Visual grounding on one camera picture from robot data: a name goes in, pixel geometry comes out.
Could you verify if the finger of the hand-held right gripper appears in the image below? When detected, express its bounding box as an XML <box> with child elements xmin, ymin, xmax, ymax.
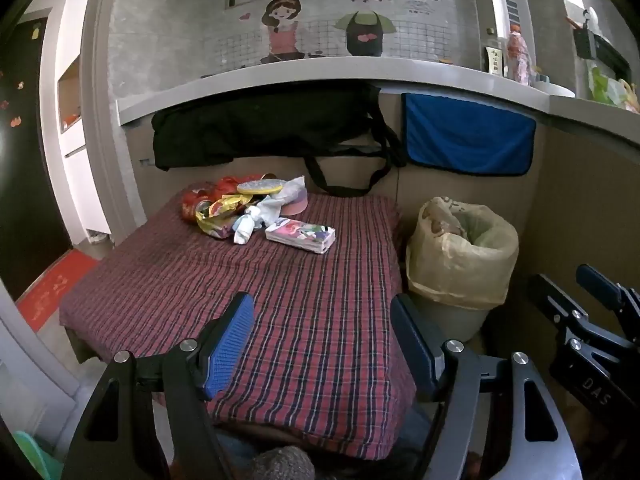
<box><xmin>527</xmin><ymin>273</ymin><xmax>591</xmax><ymax>331</ymax></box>
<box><xmin>575</xmin><ymin>263</ymin><xmax>640</xmax><ymax>316</ymax></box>

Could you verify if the black wall holder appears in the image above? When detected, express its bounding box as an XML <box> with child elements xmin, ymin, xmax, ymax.
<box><xmin>572</xmin><ymin>9</ymin><xmax>634</xmax><ymax>81</ymax></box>

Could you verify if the printed tissue pack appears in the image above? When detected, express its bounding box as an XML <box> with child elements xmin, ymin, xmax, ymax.
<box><xmin>264</xmin><ymin>219</ymin><xmax>337</xmax><ymax>255</ymax></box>

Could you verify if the grey fuzzy cloth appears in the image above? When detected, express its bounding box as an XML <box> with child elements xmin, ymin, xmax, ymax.
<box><xmin>249</xmin><ymin>447</ymin><xmax>317</xmax><ymax>480</ymax></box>

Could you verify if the crumpled white tissue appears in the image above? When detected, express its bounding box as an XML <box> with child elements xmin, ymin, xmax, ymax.
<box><xmin>232</xmin><ymin>176</ymin><xmax>307</xmax><ymax>246</ymax></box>

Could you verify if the black fabric bag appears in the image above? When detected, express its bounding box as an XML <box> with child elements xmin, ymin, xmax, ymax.
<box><xmin>151</xmin><ymin>82</ymin><xmax>407</xmax><ymax>199</ymax></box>

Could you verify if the red door mat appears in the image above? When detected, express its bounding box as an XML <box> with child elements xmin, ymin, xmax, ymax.
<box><xmin>15</xmin><ymin>250</ymin><xmax>100</xmax><ymax>334</ymax></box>

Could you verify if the black door with stickers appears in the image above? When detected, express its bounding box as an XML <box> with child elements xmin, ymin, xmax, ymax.
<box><xmin>0</xmin><ymin>15</ymin><xmax>74</xmax><ymax>302</ymax></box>

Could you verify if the grey trash bin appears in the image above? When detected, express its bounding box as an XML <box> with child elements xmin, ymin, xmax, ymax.
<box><xmin>412</xmin><ymin>290</ymin><xmax>493</xmax><ymax>344</ymax></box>

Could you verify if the blue cloth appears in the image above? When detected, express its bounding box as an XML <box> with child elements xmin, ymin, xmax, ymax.
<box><xmin>401</xmin><ymin>92</ymin><xmax>537</xmax><ymax>177</ymax></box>

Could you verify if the green plastic bag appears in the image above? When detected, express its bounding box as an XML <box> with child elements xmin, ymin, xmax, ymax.
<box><xmin>587</xmin><ymin>64</ymin><xmax>640</xmax><ymax>112</ymax></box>

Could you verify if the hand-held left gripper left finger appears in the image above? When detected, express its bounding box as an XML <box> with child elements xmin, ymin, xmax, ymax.
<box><xmin>60</xmin><ymin>291</ymin><xmax>257</xmax><ymax>480</ymax></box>

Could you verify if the yellow foil snack wrapper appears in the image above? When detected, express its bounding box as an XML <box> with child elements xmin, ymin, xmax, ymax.
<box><xmin>195</xmin><ymin>195</ymin><xmax>252</xmax><ymax>241</ymax></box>

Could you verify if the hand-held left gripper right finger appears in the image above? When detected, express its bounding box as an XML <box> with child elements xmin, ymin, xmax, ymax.
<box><xmin>390</xmin><ymin>292</ymin><xmax>581</xmax><ymax>480</ymax></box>

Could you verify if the cartoon wall mural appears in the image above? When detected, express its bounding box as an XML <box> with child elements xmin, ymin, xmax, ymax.
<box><xmin>220</xmin><ymin>0</ymin><xmax>451</xmax><ymax>68</ymax></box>

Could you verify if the green plastic object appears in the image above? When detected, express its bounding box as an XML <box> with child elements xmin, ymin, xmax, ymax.
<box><xmin>10</xmin><ymin>430</ymin><xmax>52</xmax><ymax>480</ymax></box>

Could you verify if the grey counter ledge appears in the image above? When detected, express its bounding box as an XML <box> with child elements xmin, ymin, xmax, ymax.
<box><xmin>116</xmin><ymin>55</ymin><xmax>640</xmax><ymax>131</ymax></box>

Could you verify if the red plaid tablecloth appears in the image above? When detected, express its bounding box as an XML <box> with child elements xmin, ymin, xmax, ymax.
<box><xmin>59</xmin><ymin>191</ymin><xmax>419</xmax><ymax>448</ymax></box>

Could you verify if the white cabinet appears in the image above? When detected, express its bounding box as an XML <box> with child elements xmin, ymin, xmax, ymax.
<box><xmin>54</xmin><ymin>7</ymin><xmax>117</xmax><ymax>247</ymax></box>

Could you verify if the white bowl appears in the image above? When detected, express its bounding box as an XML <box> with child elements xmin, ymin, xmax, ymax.
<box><xmin>530</xmin><ymin>72</ymin><xmax>577</xmax><ymax>99</ymax></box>

